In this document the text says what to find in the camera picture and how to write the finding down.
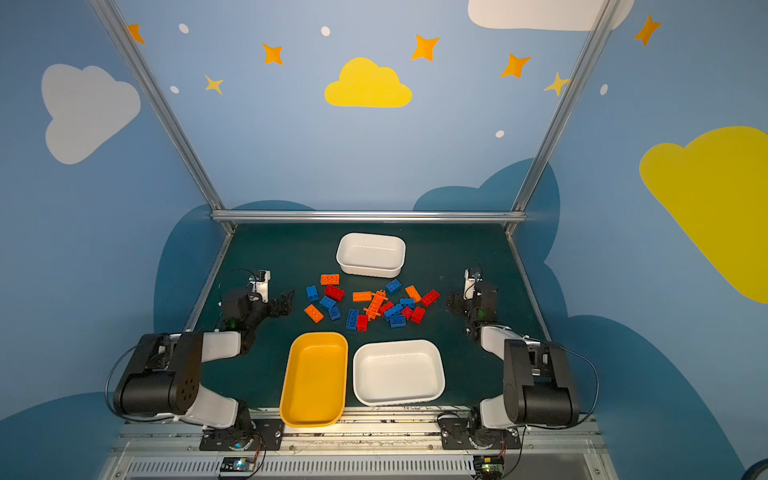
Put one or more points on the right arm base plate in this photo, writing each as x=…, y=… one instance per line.
x=467, y=433

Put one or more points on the orange lego chassis piece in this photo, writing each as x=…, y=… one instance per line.
x=373, y=309

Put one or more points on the blue 2x3 brick far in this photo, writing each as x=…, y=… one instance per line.
x=393, y=286

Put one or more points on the blue 2x2 open brick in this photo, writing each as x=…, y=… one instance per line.
x=398, y=321

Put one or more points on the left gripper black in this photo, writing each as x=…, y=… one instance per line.
x=272, y=303

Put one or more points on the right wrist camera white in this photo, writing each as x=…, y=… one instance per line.
x=471, y=278

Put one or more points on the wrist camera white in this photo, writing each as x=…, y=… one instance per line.
x=259, y=286
x=471, y=278

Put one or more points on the blue 2x4 brick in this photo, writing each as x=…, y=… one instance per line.
x=352, y=319

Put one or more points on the large red lego plate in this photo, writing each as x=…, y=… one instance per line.
x=430, y=298

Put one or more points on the white plastic bin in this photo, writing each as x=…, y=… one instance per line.
x=371, y=255
x=398, y=373

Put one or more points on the far white plastic bin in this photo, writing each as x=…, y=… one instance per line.
x=371, y=255

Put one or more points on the circuit board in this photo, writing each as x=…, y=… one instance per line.
x=236, y=467
x=488, y=468

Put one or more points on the aluminium frame rear bar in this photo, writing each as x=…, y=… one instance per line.
x=285, y=216

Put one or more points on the red long brick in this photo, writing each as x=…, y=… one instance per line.
x=385, y=307

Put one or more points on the small blue 2x2 brick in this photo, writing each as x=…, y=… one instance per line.
x=335, y=312

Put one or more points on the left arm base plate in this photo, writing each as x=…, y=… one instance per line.
x=265, y=434

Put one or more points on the right circuit board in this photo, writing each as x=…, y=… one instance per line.
x=488, y=468

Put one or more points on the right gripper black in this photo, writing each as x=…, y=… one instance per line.
x=464, y=303

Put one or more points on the orange 2x4 lego brick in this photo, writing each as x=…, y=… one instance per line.
x=330, y=279

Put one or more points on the yellow plastic bin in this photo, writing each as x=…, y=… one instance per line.
x=315, y=383

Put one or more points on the orange 2x4 plate right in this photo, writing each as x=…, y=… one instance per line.
x=413, y=293

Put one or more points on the left circuit board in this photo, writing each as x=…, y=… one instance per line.
x=236, y=467

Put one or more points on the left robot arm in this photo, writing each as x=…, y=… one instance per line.
x=162, y=379

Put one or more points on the red 2x4 lego brick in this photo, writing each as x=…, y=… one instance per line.
x=334, y=293

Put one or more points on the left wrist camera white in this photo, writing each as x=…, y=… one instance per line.
x=259, y=286

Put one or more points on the red sloped brick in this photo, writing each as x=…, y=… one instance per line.
x=418, y=315

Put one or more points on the small orange lego brick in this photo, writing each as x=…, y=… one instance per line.
x=313, y=313

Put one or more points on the near white plastic bin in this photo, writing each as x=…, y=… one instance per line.
x=398, y=373

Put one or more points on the blue 2x3 lego brick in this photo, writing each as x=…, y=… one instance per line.
x=327, y=302

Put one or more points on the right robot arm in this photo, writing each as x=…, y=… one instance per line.
x=537, y=384

